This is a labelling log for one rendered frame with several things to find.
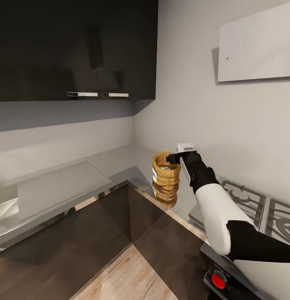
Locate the popcorn bag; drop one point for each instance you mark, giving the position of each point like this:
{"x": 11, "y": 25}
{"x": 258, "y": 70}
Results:
{"x": 166, "y": 178}

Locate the cabinet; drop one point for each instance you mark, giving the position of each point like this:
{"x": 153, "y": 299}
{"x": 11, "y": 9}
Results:
{"x": 61, "y": 50}

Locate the drop in sink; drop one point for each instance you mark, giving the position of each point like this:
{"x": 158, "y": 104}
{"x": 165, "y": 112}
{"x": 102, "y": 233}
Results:
{"x": 23, "y": 201}

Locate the burner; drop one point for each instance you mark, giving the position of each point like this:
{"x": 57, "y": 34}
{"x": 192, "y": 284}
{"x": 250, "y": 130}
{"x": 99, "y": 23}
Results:
{"x": 270, "y": 214}

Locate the range hood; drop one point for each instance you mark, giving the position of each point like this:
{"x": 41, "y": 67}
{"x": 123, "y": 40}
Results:
{"x": 257, "y": 46}

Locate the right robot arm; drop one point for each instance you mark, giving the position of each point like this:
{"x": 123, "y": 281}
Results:
{"x": 265, "y": 261}

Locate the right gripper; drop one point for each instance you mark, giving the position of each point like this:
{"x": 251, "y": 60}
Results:
{"x": 173, "y": 158}

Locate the oven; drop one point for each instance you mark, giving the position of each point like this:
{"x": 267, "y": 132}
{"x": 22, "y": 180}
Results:
{"x": 217, "y": 278}

